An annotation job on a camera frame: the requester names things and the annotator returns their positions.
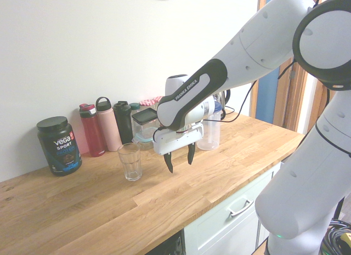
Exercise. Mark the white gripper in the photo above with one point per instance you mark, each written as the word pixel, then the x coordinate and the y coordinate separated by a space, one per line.
pixel 175 142

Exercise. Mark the clear pitcher with blue lid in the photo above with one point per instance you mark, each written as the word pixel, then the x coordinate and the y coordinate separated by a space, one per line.
pixel 209 134

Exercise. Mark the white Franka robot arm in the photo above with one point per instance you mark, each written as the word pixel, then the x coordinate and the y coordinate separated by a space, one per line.
pixel 301 167

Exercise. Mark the pink water bottle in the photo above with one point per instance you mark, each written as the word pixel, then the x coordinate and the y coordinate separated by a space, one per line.
pixel 108 126

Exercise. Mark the red water bottle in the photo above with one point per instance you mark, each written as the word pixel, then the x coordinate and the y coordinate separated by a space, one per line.
pixel 91 134

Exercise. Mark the glass container with teal lid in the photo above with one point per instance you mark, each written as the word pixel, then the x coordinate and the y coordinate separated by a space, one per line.
pixel 144 140

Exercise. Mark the clear drinking glass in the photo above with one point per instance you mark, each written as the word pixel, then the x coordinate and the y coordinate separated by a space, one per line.
pixel 130 163

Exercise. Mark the glass container with black lid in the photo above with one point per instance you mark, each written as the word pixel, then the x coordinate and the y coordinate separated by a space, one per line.
pixel 144 119

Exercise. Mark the jar with red checkered lid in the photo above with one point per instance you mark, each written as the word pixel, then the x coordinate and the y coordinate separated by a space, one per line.
pixel 148 103
pixel 158 99

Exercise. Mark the black shaker bottle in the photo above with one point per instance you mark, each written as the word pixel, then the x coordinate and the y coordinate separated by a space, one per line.
pixel 123 123

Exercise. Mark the glass jar with green lid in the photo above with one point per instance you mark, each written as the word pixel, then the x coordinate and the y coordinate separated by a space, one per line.
pixel 135 108

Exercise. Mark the steel electric kettle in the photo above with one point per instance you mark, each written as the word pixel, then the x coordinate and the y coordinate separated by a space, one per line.
pixel 224 97

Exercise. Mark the pale green cabinet drawer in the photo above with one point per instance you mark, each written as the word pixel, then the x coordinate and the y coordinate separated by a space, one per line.
pixel 233 227

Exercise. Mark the dark dishwasher front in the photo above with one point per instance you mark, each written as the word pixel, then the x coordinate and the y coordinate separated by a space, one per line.
pixel 168 245

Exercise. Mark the blue door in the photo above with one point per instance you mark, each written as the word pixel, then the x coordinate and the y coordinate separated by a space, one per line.
pixel 270 96

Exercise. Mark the black Vega protein tub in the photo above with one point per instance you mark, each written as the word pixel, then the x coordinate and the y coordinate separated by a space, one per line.
pixel 59 148

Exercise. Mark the black stand pole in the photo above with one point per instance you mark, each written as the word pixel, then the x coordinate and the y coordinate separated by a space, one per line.
pixel 339 207

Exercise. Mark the yellow box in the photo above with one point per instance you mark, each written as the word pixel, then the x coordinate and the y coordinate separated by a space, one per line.
pixel 346 241

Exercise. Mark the wooden door frame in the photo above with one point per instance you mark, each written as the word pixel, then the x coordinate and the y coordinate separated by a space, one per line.
pixel 290 101

